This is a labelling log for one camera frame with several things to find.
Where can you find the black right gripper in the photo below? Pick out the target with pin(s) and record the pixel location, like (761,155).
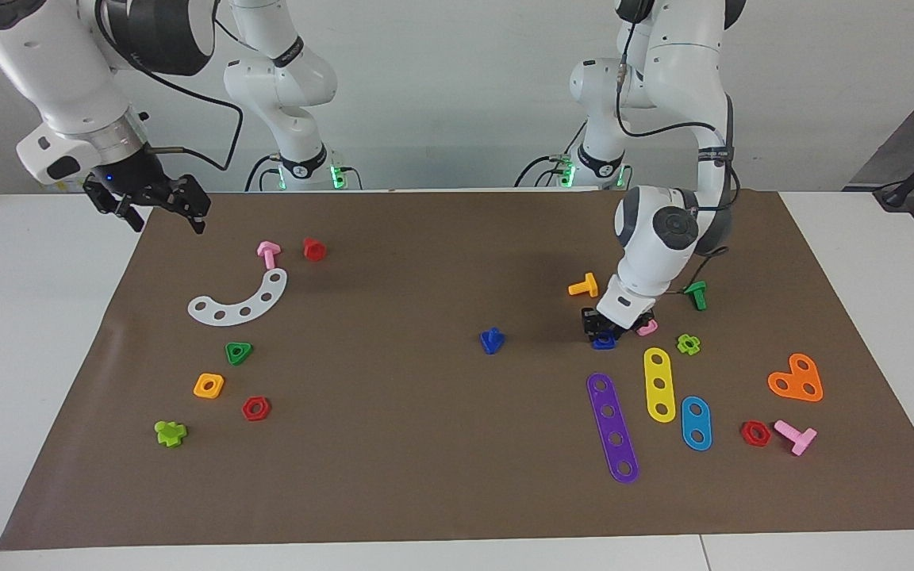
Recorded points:
(136,182)

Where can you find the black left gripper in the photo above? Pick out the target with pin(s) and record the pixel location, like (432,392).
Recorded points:
(600,319)

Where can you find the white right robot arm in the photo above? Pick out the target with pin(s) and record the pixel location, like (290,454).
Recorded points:
(60,71)

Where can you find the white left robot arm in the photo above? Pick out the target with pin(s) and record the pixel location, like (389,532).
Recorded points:
(655,246)

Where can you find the pink square toy nut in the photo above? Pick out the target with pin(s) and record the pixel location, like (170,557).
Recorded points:
(649,329)

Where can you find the orange toy screw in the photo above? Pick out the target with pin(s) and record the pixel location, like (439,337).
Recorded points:
(590,287)

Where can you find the lime green cross nut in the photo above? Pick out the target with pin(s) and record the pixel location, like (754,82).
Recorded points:
(681,345)

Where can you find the green toy screw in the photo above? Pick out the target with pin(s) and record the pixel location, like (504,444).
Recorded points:
(698,297)

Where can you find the pink toy screw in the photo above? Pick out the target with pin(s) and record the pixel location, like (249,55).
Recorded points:
(802,438)
(269,255)

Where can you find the red hex-head toy screw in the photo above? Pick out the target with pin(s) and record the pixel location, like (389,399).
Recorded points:
(314,251)

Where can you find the green triangle toy nut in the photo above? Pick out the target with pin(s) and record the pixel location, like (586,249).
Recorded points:
(247,349)

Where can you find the red hexagonal toy nut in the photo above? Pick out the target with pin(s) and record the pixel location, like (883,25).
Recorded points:
(746,434)
(247,410)

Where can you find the orange square toy nut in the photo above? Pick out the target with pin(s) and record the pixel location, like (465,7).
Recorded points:
(200,392)

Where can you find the lime green cross-head screw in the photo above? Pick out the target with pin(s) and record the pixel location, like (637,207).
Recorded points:
(170,434)

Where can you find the yellow three-hole plate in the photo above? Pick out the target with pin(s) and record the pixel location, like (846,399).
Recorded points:
(658,372)

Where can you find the purple four-hole plate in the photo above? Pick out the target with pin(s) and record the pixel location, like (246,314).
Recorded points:
(613,426)

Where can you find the blue two-hole plate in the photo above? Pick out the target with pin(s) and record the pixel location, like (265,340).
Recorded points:
(696,423)

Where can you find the white curved five-hole plate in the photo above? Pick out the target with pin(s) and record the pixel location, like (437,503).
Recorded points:
(256,305)

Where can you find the orange angled three-hole plate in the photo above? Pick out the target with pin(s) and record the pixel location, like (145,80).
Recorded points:
(796,379)

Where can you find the brown paper table mat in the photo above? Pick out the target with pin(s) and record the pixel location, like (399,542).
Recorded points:
(425,444)

